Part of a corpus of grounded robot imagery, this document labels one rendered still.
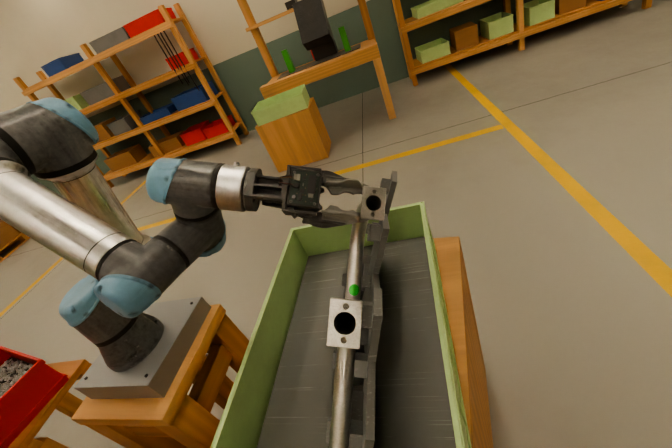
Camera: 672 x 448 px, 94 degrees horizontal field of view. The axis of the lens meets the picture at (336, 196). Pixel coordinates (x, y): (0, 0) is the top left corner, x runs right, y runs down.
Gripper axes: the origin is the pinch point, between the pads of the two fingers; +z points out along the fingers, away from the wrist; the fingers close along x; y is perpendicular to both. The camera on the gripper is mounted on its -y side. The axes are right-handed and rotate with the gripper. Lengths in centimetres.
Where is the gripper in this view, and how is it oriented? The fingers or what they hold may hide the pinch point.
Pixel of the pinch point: (369, 204)
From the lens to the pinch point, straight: 54.3
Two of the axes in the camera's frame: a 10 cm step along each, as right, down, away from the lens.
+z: 9.9, 1.1, 0.3
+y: 0.5, -1.7, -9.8
